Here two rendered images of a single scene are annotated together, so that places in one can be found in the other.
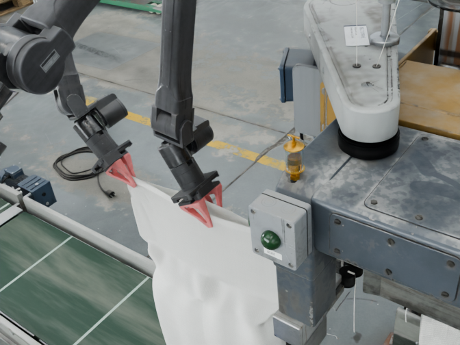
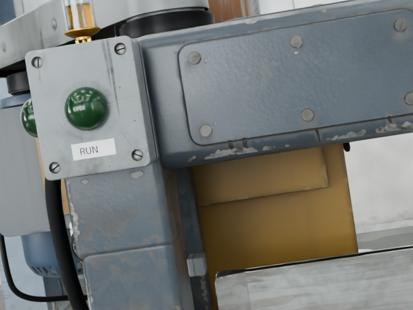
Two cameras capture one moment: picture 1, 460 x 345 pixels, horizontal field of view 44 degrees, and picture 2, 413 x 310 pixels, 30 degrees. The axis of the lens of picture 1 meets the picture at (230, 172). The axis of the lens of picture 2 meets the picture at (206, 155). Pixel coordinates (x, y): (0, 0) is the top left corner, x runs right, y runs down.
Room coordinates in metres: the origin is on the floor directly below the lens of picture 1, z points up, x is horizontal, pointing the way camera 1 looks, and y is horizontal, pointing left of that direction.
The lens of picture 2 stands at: (0.11, 0.21, 1.27)
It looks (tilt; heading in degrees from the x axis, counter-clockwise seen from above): 3 degrees down; 324
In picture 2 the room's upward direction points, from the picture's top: 9 degrees counter-clockwise
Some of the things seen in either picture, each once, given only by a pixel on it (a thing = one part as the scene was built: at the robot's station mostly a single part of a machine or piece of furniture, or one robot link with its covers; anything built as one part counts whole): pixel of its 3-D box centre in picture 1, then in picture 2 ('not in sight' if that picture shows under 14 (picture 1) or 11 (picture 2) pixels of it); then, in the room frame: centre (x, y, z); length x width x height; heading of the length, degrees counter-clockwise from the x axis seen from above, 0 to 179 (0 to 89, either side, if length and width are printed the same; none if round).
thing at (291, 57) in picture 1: (298, 80); not in sight; (1.12, -0.17, 1.25); 0.10 x 0.08 x 0.12; 164
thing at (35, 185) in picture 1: (20, 187); not in sight; (2.15, 0.96, 0.35); 0.30 x 0.15 x 0.15; 49
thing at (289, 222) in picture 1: (280, 229); (94, 108); (0.60, -0.06, 1.29); 0.08 x 0.05 x 0.09; 49
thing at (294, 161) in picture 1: (294, 157); (78, 7); (0.66, -0.09, 1.37); 0.03 x 0.02 x 0.03; 49
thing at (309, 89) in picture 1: (358, 109); (100, 158); (0.99, -0.27, 1.23); 0.28 x 0.07 x 0.16; 49
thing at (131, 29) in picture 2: (368, 137); (168, 33); (0.71, -0.21, 1.35); 0.09 x 0.09 x 0.03
